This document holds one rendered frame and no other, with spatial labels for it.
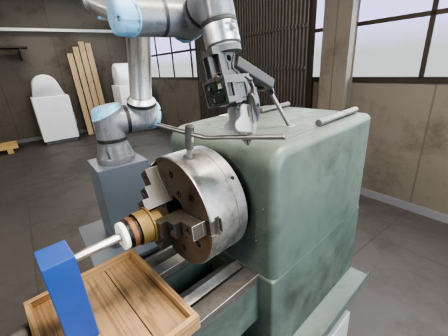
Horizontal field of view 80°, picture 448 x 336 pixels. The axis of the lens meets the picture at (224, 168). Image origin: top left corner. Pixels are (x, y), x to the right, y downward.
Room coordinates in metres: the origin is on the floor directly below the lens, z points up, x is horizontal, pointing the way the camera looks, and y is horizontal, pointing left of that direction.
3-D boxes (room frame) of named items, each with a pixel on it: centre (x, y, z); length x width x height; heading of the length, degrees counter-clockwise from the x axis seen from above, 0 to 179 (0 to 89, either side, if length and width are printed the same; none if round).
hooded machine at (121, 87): (6.95, 2.21, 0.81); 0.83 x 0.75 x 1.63; 36
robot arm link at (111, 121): (1.08, 0.45, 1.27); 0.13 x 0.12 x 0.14; 123
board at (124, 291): (0.49, 0.31, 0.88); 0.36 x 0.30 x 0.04; 42
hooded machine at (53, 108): (6.23, 3.80, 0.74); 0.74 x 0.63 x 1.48; 126
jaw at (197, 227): (0.56, 0.10, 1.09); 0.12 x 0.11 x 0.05; 42
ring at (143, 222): (0.58, 0.21, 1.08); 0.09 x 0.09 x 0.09; 42
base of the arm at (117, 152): (1.08, 0.45, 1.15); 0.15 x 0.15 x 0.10
